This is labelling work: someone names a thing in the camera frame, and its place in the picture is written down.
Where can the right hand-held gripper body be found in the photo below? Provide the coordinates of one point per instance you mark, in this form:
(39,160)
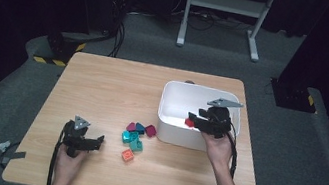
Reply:
(218,122)

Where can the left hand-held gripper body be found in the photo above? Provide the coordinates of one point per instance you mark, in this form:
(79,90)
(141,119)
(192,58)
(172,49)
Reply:
(75,138)

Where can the red sloped toy block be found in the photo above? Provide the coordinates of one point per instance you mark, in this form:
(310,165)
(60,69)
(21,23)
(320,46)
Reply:
(188,123)

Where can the white plastic bin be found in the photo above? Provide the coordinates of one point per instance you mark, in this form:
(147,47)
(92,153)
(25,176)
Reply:
(175,135)

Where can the turquoise square toy block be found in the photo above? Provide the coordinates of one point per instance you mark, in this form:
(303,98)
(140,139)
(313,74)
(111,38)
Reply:
(127,137)

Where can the orange square toy block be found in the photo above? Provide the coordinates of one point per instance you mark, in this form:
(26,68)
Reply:
(127,155)

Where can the pink sloped toy block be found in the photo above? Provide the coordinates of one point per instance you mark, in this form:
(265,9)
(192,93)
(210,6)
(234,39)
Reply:
(131,127)

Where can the teal square toy block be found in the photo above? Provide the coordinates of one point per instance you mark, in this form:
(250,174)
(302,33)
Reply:
(136,146)

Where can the blue sloped toy block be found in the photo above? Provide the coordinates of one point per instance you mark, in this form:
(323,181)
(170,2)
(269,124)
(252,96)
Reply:
(140,128)

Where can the magenta square toy block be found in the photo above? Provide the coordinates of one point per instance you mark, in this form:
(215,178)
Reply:
(150,131)

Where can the person's right hand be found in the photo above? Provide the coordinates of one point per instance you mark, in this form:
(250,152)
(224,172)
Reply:
(220,151)

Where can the person's left hand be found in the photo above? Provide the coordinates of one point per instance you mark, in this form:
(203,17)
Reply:
(67,167)

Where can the small dark round object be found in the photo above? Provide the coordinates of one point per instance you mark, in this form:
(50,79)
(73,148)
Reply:
(189,82)

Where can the grey tape strip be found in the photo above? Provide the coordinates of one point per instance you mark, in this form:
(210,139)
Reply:
(15,154)

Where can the black stand base yellow stripes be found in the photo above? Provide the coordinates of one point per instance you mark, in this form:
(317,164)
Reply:
(290,96)
(58,46)

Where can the white metal stand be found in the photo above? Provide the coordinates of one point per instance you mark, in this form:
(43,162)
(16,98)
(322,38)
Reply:
(228,3)

